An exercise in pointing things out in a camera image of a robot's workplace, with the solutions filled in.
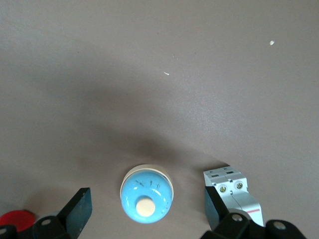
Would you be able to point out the blue call bell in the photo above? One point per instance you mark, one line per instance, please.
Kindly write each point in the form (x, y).
(147, 194)

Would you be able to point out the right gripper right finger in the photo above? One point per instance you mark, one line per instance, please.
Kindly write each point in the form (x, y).
(224, 226)

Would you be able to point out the white red circuit breaker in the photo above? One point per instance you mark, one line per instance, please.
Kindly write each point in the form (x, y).
(239, 196)

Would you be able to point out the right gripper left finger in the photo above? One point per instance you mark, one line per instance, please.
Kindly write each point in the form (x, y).
(72, 219)

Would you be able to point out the red mushroom button black body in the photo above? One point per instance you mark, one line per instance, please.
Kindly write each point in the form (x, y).
(16, 219)

